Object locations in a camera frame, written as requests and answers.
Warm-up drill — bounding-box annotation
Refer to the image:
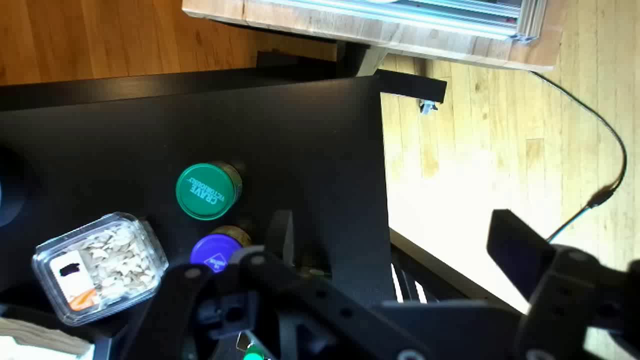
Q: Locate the blue lid jar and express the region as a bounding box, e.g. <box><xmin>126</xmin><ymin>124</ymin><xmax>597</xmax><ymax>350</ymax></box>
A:
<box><xmin>190</xmin><ymin>227</ymin><xmax>251</xmax><ymax>274</ymax></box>

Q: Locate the black wooden chair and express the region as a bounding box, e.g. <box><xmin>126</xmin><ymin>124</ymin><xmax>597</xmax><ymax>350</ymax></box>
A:
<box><xmin>267</xmin><ymin>79</ymin><xmax>497</xmax><ymax>306</ymax></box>

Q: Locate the green lid jar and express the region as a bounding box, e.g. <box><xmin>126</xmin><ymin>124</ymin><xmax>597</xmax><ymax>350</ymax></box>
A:
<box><xmin>173</xmin><ymin>163</ymin><xmax>241</xmax><ymax>222</ymax></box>

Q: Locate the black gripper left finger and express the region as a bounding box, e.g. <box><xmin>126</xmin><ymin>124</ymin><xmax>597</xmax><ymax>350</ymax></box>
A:
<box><xmin>120</xmin><ymin>262</ymin><xmax>279</xmax><ymax>360</ymax></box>

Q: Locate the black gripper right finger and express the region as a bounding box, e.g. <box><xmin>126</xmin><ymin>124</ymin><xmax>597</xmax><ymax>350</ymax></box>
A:
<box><xmin>485</xmin><ymin>211</ymin><xmax>640</xmax><ymax>360</ymax></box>

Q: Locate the clear plastic food container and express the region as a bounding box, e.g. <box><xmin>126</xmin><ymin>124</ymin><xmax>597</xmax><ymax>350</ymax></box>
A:
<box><xmin>32</xmin><ymin>213</ymin><xmax>167</xmax><ymax>327</ymax></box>

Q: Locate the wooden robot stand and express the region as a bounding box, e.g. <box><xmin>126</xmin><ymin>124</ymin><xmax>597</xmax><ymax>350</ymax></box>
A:
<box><xmin>181</xmin><ymin>0</ymin><xmax>567</xmax><ymax>71</ymax></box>

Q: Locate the black floor cable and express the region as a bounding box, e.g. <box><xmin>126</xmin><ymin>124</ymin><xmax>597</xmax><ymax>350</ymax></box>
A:
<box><xmin>530</xmin><ymin>69</ymin><xmax>630</xmax><ymax>244</ymax></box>

